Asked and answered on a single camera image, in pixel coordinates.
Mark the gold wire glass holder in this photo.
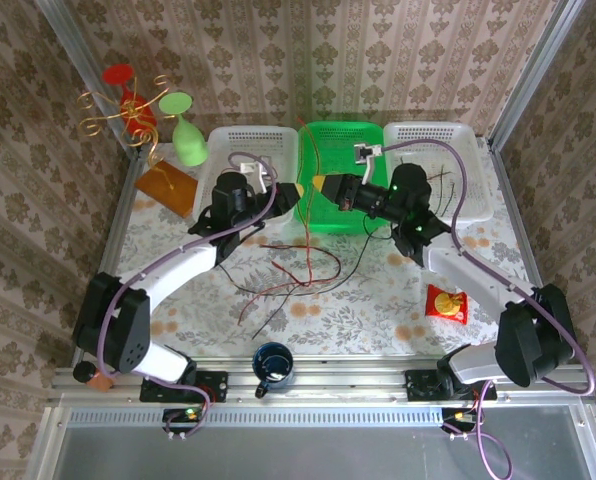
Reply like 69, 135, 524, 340
76, 74, 199, 219

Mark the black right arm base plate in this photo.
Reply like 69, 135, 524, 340
405, 368, 498, 403

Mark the brown bottle black cap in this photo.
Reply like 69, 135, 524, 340
72, 362, 114, 392

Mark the green plastic basket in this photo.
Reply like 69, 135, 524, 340
292, 121, 385, 236

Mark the aluminium frame post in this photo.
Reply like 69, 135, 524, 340
487, 0, 589, 151
32, 0, 147, 159

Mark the green wine glass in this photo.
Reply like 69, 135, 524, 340
157, 92, 209, 168

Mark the red wine glass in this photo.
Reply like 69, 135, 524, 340
101, 63, 158, 129

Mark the dark blue mug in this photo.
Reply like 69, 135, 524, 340
252, 341, 296, 400

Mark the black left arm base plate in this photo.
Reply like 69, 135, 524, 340
139, 370, 229, 404

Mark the grey metal panel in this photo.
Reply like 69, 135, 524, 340
25, 424, 596, 480

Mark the aluminium side rail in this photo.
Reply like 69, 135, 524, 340
71, 149, 148, 364
487, 142, 569, 364

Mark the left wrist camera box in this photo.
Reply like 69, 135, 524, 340
237, 157, 275, 194

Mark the aluminium frame rail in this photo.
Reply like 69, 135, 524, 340
47, 357, 592, 406

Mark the black cable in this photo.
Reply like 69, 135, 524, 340
425, 162, 457, 219
217, 219, 379, 340

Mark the grey slotted cable duct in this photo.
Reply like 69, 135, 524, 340
65, 407, 444, 427

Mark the red snack packet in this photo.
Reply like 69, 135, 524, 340
424, 283, 469, 326

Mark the white plastic basket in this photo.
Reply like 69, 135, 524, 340
383, 122, 494, 224
191, 125, 299, 227

